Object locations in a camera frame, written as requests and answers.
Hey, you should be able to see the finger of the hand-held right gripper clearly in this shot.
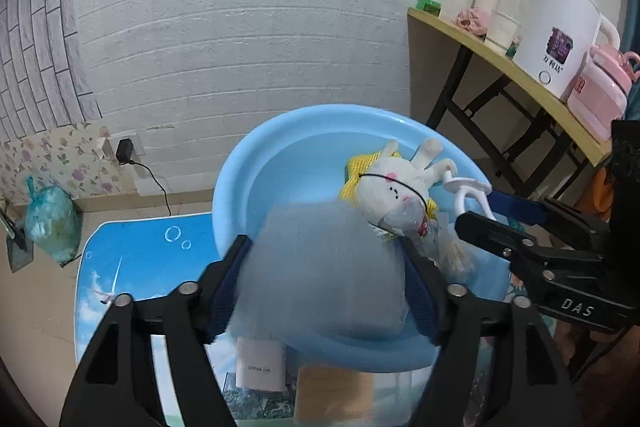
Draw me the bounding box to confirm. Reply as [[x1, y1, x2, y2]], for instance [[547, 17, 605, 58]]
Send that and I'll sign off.
[[454, 212, 606, 278], [487, 191, 601, 238]]

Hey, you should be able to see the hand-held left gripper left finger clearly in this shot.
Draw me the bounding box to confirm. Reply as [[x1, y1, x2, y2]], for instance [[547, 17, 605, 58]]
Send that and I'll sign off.
[[60, 234, 251, 427]]

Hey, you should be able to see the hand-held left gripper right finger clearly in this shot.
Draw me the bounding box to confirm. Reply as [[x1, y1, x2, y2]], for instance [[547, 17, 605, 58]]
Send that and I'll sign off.
[[400, 237, 583, 427]]

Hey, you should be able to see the white plastic hanger piece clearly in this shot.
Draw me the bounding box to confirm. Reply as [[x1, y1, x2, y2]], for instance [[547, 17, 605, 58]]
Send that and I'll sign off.
[[442, 174, 496, 223]]

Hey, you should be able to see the red and silver packet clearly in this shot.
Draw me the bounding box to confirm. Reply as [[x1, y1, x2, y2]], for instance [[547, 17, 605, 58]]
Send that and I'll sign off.
[[417, 212, 441, 258]]

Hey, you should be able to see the clear plastic bag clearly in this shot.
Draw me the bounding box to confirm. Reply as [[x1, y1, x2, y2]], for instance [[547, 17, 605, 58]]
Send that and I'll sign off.
[[232, 199, 407, 344]]

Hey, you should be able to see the white rabbit plush yellow dress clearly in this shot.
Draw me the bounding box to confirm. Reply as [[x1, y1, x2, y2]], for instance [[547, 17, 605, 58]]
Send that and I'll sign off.
[[340, 138, 458, 238]]

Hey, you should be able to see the blue plastic basin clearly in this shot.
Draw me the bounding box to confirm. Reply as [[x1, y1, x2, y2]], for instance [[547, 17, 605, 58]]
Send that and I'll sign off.
[[212, 104, 508, 373]]

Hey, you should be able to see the person's right hand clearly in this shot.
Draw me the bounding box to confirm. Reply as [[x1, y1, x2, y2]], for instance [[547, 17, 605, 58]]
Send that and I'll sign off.
[[555, 322, 640, 380]]

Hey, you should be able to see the orange cloth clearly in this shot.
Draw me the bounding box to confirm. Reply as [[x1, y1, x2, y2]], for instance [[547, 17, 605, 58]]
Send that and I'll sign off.
[[582, 167, 615, 218]]

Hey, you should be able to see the small white box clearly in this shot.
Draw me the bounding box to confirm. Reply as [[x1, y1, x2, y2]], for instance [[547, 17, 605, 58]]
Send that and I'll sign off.
[[236, 337, 287, 393]]

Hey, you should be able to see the clear plastic box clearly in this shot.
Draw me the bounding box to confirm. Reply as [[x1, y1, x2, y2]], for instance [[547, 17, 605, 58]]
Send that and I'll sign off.
[[294, 362, 418, 423]]

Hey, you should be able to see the wooden side table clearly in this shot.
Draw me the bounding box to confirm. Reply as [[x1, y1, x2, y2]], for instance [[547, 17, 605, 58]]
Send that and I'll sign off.
[[407, 7, 613, 218]]

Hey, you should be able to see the white electric kettle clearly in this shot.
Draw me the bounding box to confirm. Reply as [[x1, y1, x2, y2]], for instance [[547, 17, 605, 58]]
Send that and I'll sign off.
[[512, 0, 621, 100]]

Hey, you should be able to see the green trash bag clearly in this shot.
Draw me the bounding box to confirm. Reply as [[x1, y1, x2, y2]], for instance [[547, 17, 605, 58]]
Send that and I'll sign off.
[[25, 177, 82, 264]]

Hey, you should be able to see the pink cloth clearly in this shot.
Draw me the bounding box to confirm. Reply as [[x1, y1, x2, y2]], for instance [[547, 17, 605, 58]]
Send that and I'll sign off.
[[455, 7, 493, 38]]

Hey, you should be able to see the dark dustpan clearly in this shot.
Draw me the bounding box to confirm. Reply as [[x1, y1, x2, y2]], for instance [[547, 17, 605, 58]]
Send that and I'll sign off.
[[0, 202, 35, 273]]

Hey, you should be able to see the black adapter cable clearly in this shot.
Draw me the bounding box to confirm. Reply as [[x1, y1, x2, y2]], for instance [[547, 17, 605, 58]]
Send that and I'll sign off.
[[131, 159, 173, 217]]

